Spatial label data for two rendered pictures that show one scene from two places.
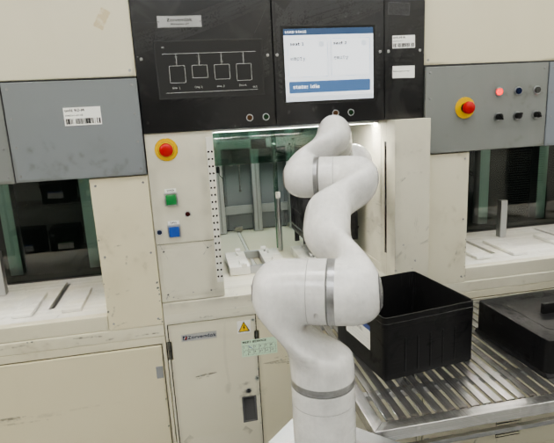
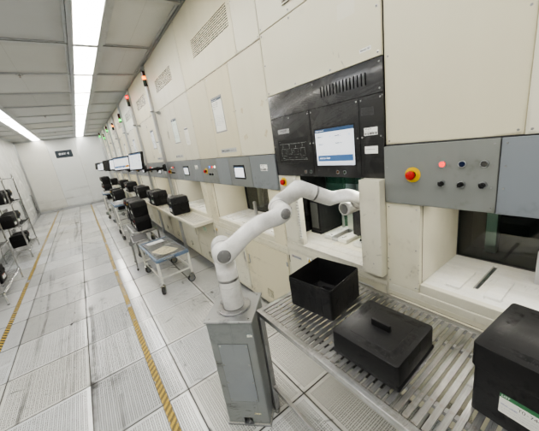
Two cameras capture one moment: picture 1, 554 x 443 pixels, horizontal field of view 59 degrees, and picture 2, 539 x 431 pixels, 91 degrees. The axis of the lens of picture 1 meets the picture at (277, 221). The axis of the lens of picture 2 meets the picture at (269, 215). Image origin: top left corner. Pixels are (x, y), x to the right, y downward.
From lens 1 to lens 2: 1.56 m
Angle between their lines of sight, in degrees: 64
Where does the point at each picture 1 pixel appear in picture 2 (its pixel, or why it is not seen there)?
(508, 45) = (458, 125)
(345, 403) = (222, 286)
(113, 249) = not seen: hidden behind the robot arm
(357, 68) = (346, 148)
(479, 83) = (424, 156)
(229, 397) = not seen: hidden behind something
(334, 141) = (286, 193)
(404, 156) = (364, 201)
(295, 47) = (319, 138)
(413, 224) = (371, 242)
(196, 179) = not seen: hidden behind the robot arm
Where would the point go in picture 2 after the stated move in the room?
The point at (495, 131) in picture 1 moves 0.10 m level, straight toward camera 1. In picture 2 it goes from (440, 194) to (417, 197)
